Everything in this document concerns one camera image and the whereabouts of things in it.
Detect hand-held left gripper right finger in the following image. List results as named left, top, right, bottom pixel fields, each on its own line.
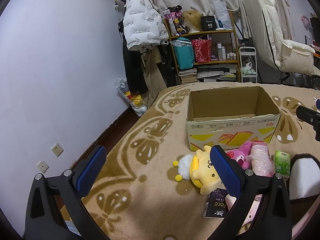
left=209, top=145, right=293, bottom=240

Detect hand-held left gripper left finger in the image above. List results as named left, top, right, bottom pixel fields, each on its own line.
left=24, top=145, right=113, bottom=240

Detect pink bear plush toy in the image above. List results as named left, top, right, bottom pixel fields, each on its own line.
left=226, top=141, right=254, bottom=170

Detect yellow dog plush toy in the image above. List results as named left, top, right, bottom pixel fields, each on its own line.
left=172, top=144, right=226, bottom=195

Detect printed cardboard box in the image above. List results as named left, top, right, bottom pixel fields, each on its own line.
left=186, top=86, right=282, bottom=152

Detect green tissue pack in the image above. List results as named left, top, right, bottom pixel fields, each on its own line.
left=272, top=150, right=291, bottom=175

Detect pink soft object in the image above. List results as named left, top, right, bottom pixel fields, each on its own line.
left=225, top=194, right=264, bottom=224

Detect dark tissue pack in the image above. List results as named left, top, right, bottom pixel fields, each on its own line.
left=202, top=189, right=232, bottom=218

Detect pink plastic-wrapped roll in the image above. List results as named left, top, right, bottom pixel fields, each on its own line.
left=246, top=141, right=275, bottom=178

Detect white and green plastic bag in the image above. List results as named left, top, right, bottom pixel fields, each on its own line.
left=240, top=62, right=257, bottom=76

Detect clear plastic bag of items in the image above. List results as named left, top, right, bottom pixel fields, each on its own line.
left=116, top=76, right=149, bottom=117

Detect cream recliner chair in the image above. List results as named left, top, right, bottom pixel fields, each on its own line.
left=242, top=0, right=320, bottom=77

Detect white trolley cart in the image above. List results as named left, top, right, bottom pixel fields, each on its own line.
left=238, top=47, right=258, bottom=83

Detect pile of papers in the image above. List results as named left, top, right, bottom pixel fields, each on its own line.
left=197, top=66, right=237, bottom=82

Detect stack of books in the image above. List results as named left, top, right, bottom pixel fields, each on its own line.
left=178, top=68, right=198, bottom=84

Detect row of cosmetic bottles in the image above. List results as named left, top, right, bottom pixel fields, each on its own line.
left=216, top=42, right=238, bottom=61

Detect beige trousers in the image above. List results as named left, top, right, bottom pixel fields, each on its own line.
left=141, top=47, right=168, bottom=106

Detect black coat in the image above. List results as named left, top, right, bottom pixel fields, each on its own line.
left=121, top=29, right=149, bottom=94

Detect wooden shelf rack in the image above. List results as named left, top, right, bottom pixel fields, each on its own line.
left=166, top=12, right=241, bottom=84

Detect red bag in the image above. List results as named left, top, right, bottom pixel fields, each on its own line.
left=192, top=39, right=212, bottom=63

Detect teal bag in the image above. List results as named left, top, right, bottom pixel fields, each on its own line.
left=172, top=38, right=196, bottom=70

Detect black box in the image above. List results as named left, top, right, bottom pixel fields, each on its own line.
left=201, top=15, right=217, bottom=31

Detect blond wig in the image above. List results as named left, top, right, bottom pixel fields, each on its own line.
left=182, top=9, right=202, bottom=33

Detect white puffer jacket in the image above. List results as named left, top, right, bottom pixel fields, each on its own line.
left=123, top=0, right=169, bottom=51

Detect black and pink printed bag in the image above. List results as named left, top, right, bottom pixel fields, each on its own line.
left=163, top=5, right=189, bottom=37

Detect white wall socket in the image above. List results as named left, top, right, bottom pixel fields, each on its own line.
left=36, top=160, right=50, bottom=174
left=51, top=142, right=64, bottom=158

